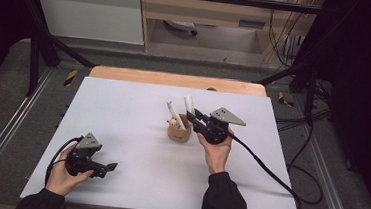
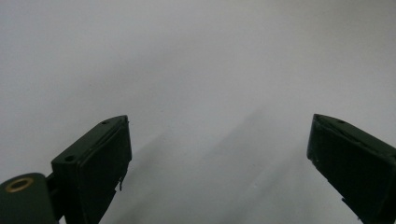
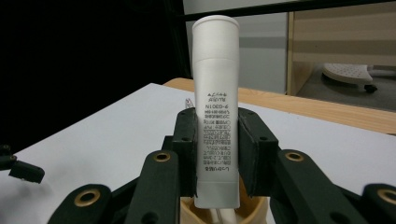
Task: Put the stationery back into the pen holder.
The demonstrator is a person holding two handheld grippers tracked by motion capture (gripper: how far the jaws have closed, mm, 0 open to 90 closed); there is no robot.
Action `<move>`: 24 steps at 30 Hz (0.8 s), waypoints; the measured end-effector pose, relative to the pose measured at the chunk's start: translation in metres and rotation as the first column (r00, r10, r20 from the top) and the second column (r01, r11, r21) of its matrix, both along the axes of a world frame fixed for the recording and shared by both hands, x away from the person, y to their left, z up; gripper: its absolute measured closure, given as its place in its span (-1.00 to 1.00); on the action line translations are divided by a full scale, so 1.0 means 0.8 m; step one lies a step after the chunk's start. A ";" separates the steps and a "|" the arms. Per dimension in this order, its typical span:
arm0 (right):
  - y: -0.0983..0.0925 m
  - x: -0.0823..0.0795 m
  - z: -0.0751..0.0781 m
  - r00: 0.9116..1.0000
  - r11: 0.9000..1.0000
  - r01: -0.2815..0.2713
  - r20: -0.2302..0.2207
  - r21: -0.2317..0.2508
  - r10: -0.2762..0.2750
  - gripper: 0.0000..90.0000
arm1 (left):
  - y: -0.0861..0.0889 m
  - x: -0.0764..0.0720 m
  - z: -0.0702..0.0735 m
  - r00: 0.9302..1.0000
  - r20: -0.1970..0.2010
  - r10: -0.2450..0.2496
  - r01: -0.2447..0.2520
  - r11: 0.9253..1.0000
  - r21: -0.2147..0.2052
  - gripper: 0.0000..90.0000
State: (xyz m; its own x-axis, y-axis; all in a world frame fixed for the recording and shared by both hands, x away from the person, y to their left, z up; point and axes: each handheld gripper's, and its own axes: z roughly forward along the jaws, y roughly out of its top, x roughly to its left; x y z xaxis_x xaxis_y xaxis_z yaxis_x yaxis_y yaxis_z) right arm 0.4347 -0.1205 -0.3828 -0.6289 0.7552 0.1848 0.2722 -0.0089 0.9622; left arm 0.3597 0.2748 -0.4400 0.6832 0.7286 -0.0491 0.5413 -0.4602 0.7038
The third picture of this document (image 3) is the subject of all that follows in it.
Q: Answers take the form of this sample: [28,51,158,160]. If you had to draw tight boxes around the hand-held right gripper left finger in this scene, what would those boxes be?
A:
[171,107,199,198]

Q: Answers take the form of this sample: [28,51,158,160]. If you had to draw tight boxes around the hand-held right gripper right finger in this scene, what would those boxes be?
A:
[237,107,279,198]

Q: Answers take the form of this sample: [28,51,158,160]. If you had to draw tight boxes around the tan pen holder with bear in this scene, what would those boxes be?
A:
[179,178,270,224]

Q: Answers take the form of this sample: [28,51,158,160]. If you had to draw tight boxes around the white tube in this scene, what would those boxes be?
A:
[191,14,242,210]

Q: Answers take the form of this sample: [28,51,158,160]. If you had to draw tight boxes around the wooden table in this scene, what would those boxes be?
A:
[163,77,396,135]

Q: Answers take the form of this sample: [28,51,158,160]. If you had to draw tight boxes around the white cabinet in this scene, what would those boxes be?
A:
[182,0,290,95]

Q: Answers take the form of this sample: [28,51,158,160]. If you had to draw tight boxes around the white chair base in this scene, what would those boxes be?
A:
[321,63,379,94]

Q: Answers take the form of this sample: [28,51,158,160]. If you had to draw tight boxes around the black curtain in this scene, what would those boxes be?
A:
[0,0,191,154]

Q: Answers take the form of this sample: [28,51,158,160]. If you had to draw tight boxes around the light wooden desk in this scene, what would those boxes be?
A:
[285,1,396,98]

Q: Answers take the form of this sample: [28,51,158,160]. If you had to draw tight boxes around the black frame bar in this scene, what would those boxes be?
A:
[177,0,396,22]

